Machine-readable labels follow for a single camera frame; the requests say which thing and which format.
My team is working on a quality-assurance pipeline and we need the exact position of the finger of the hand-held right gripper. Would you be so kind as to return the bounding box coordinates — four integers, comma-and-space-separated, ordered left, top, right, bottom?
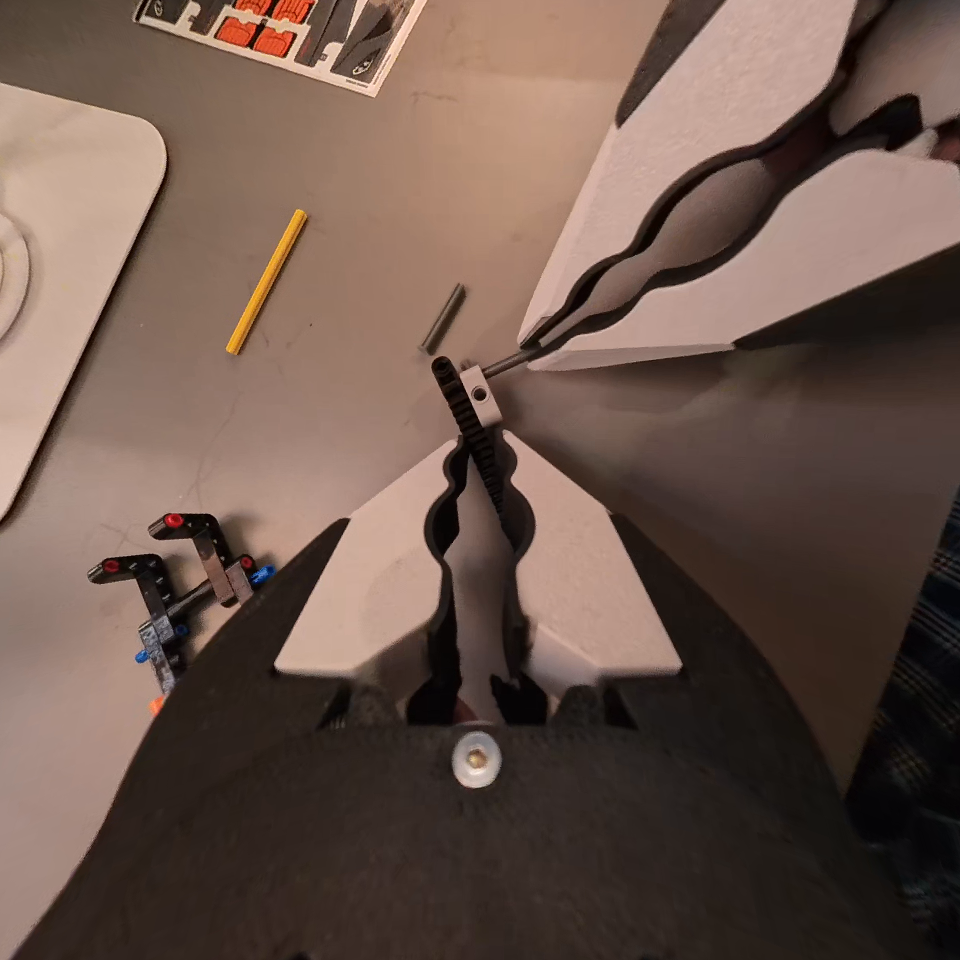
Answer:
517, 0, 863, 347
525, 142, 960, 374

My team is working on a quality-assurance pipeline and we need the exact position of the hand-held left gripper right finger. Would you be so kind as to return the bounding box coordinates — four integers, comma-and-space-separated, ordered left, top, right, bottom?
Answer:
491, 429, 683, 703

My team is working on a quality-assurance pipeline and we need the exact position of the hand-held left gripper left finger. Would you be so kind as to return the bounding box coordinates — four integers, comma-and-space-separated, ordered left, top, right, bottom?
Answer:
273, 439, 470, 725

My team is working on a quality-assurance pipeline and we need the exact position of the black lego gear rack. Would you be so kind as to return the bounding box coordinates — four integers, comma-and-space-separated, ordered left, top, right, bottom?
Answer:
429, 355, 526, 556

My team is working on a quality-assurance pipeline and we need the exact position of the lego sticker sheet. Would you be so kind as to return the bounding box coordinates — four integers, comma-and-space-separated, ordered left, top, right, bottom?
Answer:
134, 0, 429, 97

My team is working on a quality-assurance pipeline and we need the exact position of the yellow lego axle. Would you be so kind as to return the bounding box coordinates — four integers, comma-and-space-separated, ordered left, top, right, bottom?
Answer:
225, 209, 310, 356

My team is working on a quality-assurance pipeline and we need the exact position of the black lego chassis frame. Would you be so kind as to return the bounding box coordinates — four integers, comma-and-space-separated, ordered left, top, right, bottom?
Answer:
86, 512, 278, 713

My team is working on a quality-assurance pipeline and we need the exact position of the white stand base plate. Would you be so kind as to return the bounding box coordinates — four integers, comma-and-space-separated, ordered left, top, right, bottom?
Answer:
0, 83, 169, 522

